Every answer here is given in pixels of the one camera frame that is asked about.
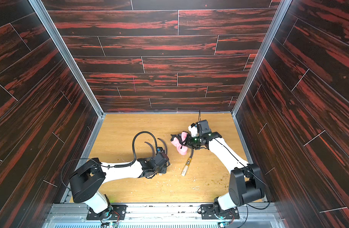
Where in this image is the pink rag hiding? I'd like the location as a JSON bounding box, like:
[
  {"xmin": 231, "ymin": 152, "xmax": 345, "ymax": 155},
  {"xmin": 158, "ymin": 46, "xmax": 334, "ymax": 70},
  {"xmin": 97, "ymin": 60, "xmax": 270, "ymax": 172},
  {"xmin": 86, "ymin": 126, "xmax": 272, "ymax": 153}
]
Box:
[{"xmin": 171, "ymin": 132, "xmax": 188, "ymax": 155}]

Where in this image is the small sickle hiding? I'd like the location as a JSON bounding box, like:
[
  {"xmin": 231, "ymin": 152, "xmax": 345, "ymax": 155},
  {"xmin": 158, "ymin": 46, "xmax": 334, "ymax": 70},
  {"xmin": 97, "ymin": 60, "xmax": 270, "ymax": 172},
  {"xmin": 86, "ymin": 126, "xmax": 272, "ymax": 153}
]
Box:
[
  {"xmin": 157, "ymin": 138, "xmax": 168, "ymax": 154},
  {"xmin": 181, "ymin": 149, "xmax": 194, "ymax": 176},
  {"xmin": 144, "ymin": 142, "xmax": 156, "ymax": 159}
]

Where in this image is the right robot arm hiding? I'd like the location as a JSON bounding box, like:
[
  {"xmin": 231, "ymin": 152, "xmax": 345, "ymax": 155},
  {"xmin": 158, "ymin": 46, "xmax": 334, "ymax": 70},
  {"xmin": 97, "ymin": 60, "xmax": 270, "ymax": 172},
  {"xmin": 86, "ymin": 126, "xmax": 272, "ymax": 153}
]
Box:
[{"xmin": 180, "ymin": 120, "xmax": 266, "ymax": 218}]

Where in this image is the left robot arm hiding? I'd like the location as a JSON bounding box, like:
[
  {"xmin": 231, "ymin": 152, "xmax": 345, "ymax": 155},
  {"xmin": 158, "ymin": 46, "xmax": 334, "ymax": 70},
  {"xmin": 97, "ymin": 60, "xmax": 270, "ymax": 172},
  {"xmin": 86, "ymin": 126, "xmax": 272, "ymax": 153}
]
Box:
[{"xmin": 69, "ymin": 152, "xmax": 169, "ymax": 214}]

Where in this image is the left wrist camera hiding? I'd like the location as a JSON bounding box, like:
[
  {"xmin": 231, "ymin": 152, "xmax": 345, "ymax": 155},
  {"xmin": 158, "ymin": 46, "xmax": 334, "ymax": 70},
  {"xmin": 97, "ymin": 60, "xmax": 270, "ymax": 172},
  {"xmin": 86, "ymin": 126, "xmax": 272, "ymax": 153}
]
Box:
[{"xmin": 156, "ymin": 147, "xmax": 167, "ymax": 154}]

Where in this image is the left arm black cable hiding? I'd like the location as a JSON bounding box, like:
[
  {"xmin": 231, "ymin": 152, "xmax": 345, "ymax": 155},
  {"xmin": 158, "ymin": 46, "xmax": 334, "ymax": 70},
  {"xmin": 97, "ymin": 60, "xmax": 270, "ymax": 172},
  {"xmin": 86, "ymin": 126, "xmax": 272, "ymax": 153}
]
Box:
[{"xmin": 100, "ymin": 131, "xmax": 159, "ymax": 169}]

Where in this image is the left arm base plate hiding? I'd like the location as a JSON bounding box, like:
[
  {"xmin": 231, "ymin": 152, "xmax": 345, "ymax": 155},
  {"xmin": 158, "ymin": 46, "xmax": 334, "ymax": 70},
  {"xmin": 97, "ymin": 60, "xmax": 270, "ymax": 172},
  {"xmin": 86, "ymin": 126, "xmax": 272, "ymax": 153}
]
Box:
[{"xmin": 86, "ymin": 204, "xmax": 127, "ymax": 221}]

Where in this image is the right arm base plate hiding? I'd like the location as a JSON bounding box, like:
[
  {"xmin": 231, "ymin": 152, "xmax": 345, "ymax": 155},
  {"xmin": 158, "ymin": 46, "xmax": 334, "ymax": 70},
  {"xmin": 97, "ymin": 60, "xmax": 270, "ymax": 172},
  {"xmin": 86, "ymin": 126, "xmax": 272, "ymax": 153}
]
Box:
[{"xmin": 197, "ymin": 203, "xmax": 240, "ymax": 220}]

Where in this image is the aluminium front rail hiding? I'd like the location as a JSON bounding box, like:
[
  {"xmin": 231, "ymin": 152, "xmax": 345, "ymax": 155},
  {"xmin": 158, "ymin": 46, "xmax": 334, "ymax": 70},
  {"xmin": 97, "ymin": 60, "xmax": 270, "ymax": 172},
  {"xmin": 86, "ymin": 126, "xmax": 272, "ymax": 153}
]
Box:
[{"xmin": 43, "ymin": 203, "xmax": 287, "ymax": 228}]

